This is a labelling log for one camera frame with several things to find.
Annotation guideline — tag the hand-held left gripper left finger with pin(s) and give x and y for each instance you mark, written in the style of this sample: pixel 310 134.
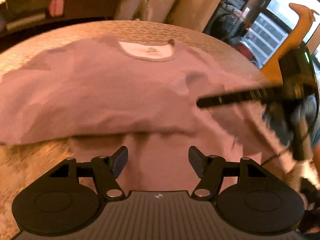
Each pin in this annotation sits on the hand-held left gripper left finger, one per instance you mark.
pixel 120 163

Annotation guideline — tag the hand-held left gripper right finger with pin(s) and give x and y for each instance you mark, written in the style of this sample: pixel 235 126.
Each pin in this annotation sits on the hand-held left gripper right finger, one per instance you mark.
pixel 196 163

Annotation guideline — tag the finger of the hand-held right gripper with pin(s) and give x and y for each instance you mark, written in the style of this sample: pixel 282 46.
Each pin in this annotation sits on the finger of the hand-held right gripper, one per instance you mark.
pixel 232 97

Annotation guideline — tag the lavender shirt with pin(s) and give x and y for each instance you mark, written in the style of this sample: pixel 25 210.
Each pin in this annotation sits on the lavender shirt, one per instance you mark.
pixel 112 92

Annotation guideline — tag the person's right hand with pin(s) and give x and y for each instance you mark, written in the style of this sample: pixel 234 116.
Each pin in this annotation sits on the person's right hand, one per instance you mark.
pixel 278 122

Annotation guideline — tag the yellow wooden chair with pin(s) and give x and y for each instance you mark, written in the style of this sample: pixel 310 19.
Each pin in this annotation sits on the yellow wooden chair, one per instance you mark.
pixel 287 52

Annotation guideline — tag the person's teal clothing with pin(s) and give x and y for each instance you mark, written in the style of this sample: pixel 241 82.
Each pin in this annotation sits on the person's teal clothing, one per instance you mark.
pixel 315 120

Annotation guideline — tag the glass sliding door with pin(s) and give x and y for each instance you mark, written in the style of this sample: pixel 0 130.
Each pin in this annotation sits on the glass sliding door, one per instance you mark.
pixel 272 30

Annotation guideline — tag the leafy plant white pot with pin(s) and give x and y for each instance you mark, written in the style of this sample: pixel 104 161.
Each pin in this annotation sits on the leafy plant white pot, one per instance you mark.
pixel 130 7

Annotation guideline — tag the long wooden sideboard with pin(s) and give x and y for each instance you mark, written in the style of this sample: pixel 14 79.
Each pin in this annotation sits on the long wooden sideboard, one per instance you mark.
pixel 85 2

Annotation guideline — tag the pink canister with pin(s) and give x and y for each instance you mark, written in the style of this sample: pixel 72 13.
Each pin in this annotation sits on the pink canister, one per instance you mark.
pixel 56 6

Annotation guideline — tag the white flat box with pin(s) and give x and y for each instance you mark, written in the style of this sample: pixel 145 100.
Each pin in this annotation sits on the white flat box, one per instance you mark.
pixel 25 23

